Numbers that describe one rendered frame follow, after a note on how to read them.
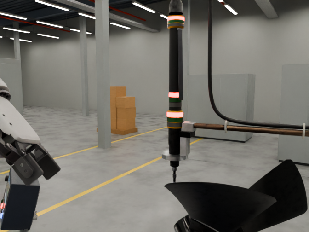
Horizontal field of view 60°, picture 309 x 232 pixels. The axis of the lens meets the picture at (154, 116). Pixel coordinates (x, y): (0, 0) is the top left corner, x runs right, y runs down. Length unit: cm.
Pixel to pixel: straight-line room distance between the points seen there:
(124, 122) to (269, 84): 690
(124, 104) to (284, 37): 753
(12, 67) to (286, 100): 622
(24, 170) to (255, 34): 1293
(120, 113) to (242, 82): 398
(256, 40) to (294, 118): 744
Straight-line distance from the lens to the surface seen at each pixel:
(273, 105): 1291
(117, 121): 912
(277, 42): 1300
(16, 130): 49
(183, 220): 85
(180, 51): 69
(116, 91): 905
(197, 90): 828
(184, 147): 70
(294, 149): 627
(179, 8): 72
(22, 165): 47
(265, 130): 66
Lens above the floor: 164
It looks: 7 degrees down
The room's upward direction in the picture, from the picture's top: straight up
